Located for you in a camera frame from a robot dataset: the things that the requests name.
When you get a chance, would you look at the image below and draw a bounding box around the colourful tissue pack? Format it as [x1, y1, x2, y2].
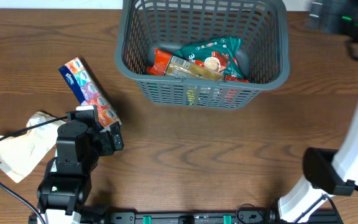
[58, 57, 122, 131]

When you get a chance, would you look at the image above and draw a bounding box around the orange pasta packet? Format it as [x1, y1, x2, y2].
[146, 49, 249, 83]

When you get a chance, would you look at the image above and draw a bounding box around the green Nescafe coffee bag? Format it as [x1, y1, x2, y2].
[173, 37, 244, 79]

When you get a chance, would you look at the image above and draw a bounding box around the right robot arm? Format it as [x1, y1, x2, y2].
[267, 0, 358, 223]

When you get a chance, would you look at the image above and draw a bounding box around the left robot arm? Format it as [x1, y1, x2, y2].
[29, 105, 124, 224]

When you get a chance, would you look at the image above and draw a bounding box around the white paper pouch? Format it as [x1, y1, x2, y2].
[0, 121, 65, 183]

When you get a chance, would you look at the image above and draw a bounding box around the grey plastic basket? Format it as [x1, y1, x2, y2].
[114, 0, 290, 110]

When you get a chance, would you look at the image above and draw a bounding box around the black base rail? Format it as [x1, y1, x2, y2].
[28, 203, 341, 224]

